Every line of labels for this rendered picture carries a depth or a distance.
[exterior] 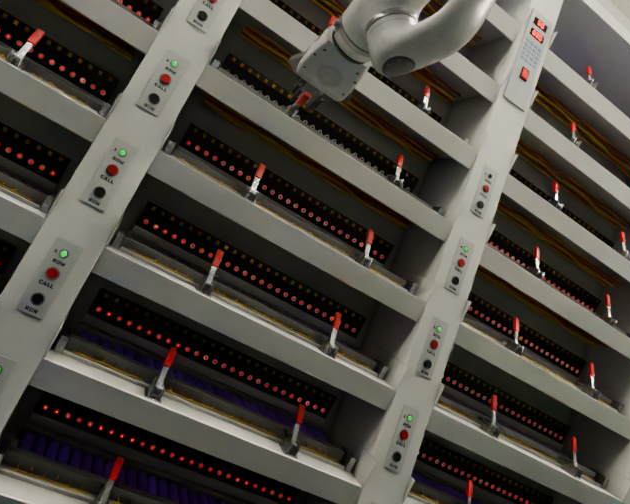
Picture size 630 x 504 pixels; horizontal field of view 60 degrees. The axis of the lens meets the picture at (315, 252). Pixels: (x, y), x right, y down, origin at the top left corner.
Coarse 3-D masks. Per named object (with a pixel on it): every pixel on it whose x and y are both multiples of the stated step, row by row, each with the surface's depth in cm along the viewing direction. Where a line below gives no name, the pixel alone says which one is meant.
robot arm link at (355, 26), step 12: (360, 0) 81; (372, 0) 79; (384, 0) 78; (396, 0) 77; (408, 0) 77; (420, 0) 77; (348, 12) 84; (360, 12) 81; (372, 12) 79; (384, 12) 78; (396, 12) 77; (408, 12) 78; (348, 24) 84; (360, 24) 82; (348, 36) 85; (360, 36) 84; (360, 48) 85
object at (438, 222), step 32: (224, 96) 101; (256, 96) 103; (256, 128) 114; (288, 128) 106; (320, 160) 108; (352, 160) 110; (352, 192) 125; (384, 192) 114; (416, 224) 117; (448, 224) 119
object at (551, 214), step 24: (504, 192) 129; (528, 192) 131; (528, 216) 148; (552, 216) 134; (576, 216) 160; (552, 240) 153; (576, 240) 137; (600, 240) 139; (624, 240) 148; (576, 264) 158; (600, 264) 155; (624, 264) 143
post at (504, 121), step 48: (528, 0) 141; (480, 48) 151; (480, 96) 138; (432, 192) 135; (432, 240) 124; (480, 240) 122; (384, 336) 122; (432, 384) 112; (384, 432) 106; (384, 480) 104
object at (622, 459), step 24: (624, 288) 160; (600, 312) 163; (624, 312) 156; (600, 360) 155; (624, 360) 149; (600, 384) 151; (624, 384) 145; (576, 432) 151; (600, 432) 145; (600, 456) 141; (624, 456) 136
